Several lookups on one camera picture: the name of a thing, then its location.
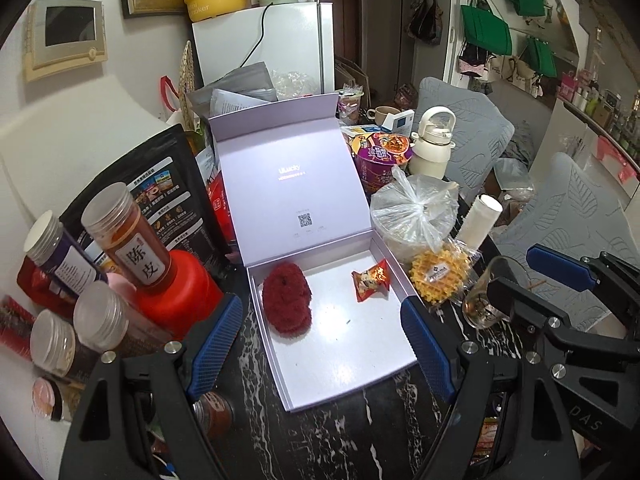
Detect lilac gift box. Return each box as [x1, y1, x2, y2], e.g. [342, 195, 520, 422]
[207, 92, 420, 413]

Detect white and blue box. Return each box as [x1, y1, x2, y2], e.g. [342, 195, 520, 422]
[385, 112, 415, 136]

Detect red pepper jar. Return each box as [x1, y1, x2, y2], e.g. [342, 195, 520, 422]
[192, 392, 236, 441]

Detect wrapped yellow waffle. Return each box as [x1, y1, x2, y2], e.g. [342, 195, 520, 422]
[407, 242, 483, 308]

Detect grey plastic mailer bag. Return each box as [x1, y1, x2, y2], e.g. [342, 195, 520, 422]
[185, 62, 278, 121]

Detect crumpled clear plastic bag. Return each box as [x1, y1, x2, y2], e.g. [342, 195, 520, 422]
[272, 70, 321, 101]

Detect wall intercom panel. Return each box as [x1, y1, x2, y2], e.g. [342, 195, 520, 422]
[25, 0, 108, 82]

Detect black power cable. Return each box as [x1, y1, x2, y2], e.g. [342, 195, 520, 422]
[239, 2, 275, 68]

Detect white mini fridge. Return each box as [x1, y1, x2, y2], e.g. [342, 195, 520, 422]
[191, 1, 335, 98]

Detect woven straw fan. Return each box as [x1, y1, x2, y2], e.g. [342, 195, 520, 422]
[179, 40, 197, 131]

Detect grey leaf-pattern chair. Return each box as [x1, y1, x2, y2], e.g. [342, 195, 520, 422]
[412, 77, 516, 201]
[495, 152, 628, 333]

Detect amber jar with white label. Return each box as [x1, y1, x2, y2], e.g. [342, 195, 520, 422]
[81, 182, 178, 296]

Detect red bag handle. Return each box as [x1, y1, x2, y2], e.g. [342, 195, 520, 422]
[159, 76, 182, 123]

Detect hanging dark handbags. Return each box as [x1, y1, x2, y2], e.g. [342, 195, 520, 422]
[406, 0, 443, 43]

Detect tall silver-lid spice jar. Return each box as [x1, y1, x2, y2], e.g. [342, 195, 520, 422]
[73, 281, 171, 356]

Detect clear glass cup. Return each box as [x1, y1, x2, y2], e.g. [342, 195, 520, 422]
[462, 255, 531, 331]

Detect jar with dark blue label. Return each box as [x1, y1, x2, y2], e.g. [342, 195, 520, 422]
[22, 210, 108, 297]

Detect beige mug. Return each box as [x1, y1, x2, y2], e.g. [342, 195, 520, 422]
[366, 106, 401, 128]

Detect cream water bottle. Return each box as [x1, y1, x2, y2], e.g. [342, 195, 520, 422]
[409, 106, 457, 179]

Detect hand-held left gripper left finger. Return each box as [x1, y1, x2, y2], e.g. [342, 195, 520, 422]
[60, 292, 246, 480]

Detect brown door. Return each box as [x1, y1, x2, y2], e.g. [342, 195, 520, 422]
[310, 0, 362, 61]

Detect black printed pouch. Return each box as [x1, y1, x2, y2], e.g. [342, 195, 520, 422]
[59, 124, 236, 281]

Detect red fluffy scrunchie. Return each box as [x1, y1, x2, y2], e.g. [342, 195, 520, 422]
[261, 261, 313, 336]

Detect red foil packet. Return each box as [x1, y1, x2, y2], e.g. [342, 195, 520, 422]
[0, 295, 38, 361]

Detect purple instant noodle cup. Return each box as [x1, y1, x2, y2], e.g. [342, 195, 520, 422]
[354, 132, 416, 196]

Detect pink-lid small jar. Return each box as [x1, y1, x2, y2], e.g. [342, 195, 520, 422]
[31, 376, 76, 422]

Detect short silver-lid dark jar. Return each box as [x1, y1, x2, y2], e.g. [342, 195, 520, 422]
[29, 308, 101, 378]

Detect drink cup with printed sleeve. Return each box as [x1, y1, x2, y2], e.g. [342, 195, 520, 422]
[337, 91, 365, 126]

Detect red plastic canister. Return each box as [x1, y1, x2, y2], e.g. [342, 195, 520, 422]
[135, 250, 223, 341]

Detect red box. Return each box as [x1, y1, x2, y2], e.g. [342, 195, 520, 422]
[15, 260, 76, 318]

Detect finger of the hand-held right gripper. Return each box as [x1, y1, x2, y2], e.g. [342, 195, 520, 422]
[486, 275, 576, 350]
[526, 244, 640, 306]

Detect red snack packet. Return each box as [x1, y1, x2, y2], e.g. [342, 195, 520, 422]
[351, 259, 392, 303]

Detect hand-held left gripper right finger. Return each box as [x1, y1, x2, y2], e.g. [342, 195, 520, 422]
[400, 297, 581, 480]

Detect clear plastic bag with bowl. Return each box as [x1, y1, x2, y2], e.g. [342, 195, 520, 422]
[370, 165, 460, 263]

